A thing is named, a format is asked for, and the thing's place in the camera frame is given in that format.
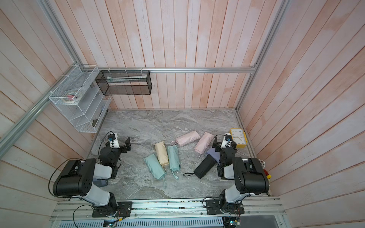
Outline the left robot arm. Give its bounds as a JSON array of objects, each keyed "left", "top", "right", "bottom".
[{"left": 48, "top": 135, "right": 131, "bottom": 218}]

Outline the beige umbrella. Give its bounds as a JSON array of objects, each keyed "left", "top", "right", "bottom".
[{"left": 154, "top": 141, "right": 169, "bottom": 166}]

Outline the mint green umbrella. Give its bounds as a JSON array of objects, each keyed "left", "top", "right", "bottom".
[
  {"left": 144, "top": 154, "right": 166, "bottom": 180},
  {"left": 167, "top": 145, "right": 181, "bottom": 180}
]

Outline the white wire shelf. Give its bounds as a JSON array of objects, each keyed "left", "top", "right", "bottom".
[{"left": 49, "top": 65, "right": 111, "bottom": 133}]

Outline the pink umbrella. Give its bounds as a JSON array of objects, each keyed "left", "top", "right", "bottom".
[
  {"left": 171, "top": 131, "right": 200, "bottom": 147},
  {"left": 194, "top": 132, "right": 214, "bottom": 154}
]

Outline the lavender umbrella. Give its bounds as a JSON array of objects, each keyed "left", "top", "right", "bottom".
[{"left": 207, "top": 148, "right": 221, "bottom": 163}]

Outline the tape roll on shelf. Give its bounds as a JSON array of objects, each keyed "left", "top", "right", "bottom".
[{"left": 62, "top": 91, "right": 83, "bottom": 104}]

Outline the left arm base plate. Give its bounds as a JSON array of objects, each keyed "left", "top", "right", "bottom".
[{"left": 92, "top": 201, "right": 133, "bottom": 218}]

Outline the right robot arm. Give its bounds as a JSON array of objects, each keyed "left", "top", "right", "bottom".
[{"left": 212, "top": 134, "right": 270, "bottom": 213}]

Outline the black mesh basket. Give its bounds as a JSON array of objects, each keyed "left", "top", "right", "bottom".
[{"left": 96, "top": 69, "right": 153, "bottom": 96}]

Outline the red pen holder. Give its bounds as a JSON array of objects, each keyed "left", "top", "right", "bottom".
[{"left": 259, "top": 159, "right": 271, "bottom": 180}]

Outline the pink umbrella right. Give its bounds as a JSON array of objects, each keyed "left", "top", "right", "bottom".
[{"left": 194, "top": 132, "right": 214, "bottom": 154}]

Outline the black umbrella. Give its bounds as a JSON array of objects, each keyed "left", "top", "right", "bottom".
[{"left": 183, "top": 154, "right": 216, "bottom": 179}]

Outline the blue phone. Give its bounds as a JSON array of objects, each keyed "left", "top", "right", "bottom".
[{"left": 93, "top": 179, "right": 108, "bottom": 188}]

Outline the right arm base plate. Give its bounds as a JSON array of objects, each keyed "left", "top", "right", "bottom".
[{"left": 203, "top": 199, "right": 245, "bottom": 215}]

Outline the yellow alarm clock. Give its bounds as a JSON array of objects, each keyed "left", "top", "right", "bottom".
[{"left": 230, "top": 128, "right": 248, "bottom": 148}]

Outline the pink umbrella left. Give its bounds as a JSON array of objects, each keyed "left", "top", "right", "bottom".
[{"left": 171, "top": 131, "right": 200, "bottom": 147}]

